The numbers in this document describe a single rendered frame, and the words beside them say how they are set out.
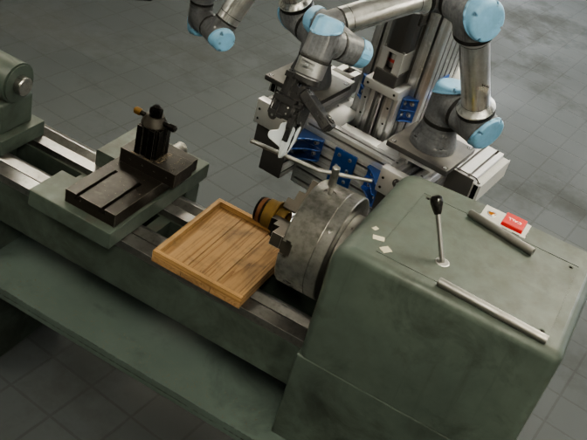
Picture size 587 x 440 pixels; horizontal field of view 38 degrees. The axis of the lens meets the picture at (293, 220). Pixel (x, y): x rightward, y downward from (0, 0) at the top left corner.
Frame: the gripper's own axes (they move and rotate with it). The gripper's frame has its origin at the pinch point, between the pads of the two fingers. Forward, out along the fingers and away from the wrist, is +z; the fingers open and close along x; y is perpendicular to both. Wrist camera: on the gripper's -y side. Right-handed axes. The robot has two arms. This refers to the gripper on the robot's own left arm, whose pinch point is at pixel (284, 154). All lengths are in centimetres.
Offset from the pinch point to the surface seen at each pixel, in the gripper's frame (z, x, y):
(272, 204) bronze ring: 18.2, -19.9, 4.0
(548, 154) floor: 0, -372, -41
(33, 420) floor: 131, -38, 60
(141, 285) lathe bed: 59, -19, 32
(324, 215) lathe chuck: 11.8, -10.1, -13.3
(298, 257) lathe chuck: 24.6, -7.1, -12.2
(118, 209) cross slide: 38, -11, 44
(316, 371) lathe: 52, -11, -28
